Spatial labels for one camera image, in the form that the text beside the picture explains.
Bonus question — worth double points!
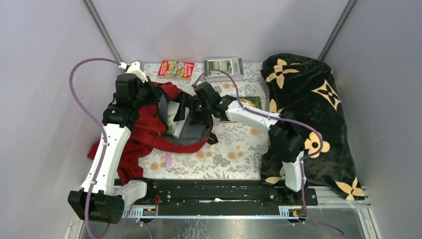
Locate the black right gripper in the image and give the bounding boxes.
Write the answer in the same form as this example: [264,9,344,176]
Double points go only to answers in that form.
[173,94,211,126]

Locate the white palm leaf book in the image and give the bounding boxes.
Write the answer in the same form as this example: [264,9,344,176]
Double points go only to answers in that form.
[166,102,190,138]

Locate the red student backpack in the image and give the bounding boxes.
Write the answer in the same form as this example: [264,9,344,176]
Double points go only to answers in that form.
[123,82,218,157]

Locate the red treehouse paperback book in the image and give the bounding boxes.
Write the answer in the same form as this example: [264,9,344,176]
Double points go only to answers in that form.
[157,60,195,79]

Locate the grey photo cover book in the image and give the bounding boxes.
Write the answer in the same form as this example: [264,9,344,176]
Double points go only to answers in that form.
[204,57,244,82]

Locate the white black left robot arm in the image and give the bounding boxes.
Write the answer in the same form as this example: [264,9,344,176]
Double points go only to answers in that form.
[68,73,160,224]

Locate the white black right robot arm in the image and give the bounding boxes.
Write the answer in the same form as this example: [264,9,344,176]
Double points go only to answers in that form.
[172,82,307,205]

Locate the red cloth garment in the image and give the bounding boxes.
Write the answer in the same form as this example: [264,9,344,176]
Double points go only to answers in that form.
[87,138,149,185]

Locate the pink marker pen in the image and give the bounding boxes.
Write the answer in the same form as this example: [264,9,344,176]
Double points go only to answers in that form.
[165,152,172,168]

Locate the floral patterned table mat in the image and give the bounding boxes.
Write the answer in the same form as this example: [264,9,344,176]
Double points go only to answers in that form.
[138,63,268,179]

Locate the black blanket with tan flowers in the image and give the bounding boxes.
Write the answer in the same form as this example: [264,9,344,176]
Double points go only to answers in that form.
[261,53,365,201]

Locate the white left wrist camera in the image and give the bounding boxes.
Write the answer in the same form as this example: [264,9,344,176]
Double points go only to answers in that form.
[118,61,148,83]

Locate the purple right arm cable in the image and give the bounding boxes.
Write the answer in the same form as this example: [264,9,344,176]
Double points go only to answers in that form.
[192,69,345,239]

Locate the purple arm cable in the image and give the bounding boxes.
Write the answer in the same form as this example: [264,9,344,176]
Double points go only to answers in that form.
[192,69,345,239]
[68,58,132,239]

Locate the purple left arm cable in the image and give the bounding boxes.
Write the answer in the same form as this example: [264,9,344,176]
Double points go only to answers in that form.
[68,58,132,239]

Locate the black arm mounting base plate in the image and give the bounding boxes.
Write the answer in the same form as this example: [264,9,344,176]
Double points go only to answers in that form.
[135,178,318,218]

